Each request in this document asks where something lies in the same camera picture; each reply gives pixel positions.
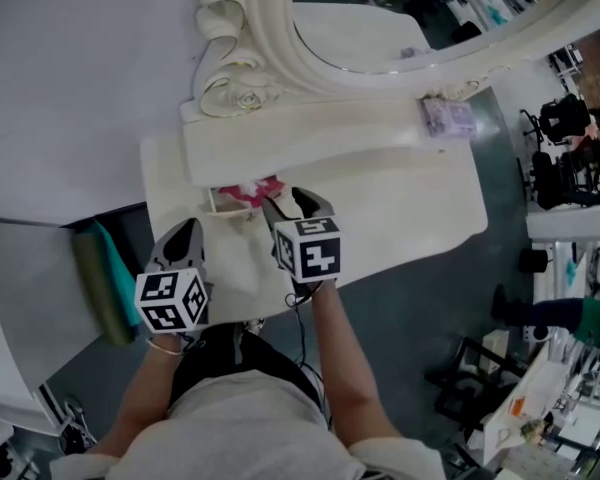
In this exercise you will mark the white table black legs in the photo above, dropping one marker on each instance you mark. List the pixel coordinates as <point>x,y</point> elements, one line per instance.
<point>530,408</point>

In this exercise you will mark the person's white shirt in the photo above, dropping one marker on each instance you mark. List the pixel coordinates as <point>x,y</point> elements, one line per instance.
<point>240,433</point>

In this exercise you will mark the person's right forearm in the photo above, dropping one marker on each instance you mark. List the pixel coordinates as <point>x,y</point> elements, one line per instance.
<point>345,358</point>

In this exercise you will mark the black office chair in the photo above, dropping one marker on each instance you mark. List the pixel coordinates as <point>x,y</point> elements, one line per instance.
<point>560,178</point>
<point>565,118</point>

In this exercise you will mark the white dressing table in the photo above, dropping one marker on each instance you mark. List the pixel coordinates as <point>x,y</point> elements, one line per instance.
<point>405,208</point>

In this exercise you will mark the person's right shoe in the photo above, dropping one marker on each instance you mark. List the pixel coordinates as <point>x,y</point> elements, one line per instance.
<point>252,325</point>

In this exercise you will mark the purple wrapped packet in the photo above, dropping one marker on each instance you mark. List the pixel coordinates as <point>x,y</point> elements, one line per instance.
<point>447,118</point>

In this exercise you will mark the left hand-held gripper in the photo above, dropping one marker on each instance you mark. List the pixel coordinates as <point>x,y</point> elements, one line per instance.
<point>172,300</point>

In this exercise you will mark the teal rolled mat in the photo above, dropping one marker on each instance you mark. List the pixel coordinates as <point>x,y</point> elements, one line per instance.
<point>120,278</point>

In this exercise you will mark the red pink packet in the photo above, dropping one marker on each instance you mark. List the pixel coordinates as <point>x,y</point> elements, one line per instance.
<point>250,192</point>

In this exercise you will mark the person's left forearm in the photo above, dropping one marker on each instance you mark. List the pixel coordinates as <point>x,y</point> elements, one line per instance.
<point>135,403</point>

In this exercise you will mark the white shelf unit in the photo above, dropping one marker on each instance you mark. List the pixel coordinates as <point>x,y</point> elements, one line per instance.
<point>25,288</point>

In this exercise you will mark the olive rolled mat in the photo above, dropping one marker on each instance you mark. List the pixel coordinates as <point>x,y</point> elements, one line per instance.
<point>100,293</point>

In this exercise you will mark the black bin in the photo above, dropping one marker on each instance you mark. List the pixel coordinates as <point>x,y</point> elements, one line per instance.
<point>534,260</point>

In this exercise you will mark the oval white-framed mirror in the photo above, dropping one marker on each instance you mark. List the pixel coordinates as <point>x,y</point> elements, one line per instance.
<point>275,28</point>

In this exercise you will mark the black metal stool frame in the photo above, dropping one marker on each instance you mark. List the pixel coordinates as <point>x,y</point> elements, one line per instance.
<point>465,378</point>

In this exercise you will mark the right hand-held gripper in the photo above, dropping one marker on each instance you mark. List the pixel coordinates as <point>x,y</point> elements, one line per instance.
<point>310,253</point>

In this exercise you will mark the small white drawer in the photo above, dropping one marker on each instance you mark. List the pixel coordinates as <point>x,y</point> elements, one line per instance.
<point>220,212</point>

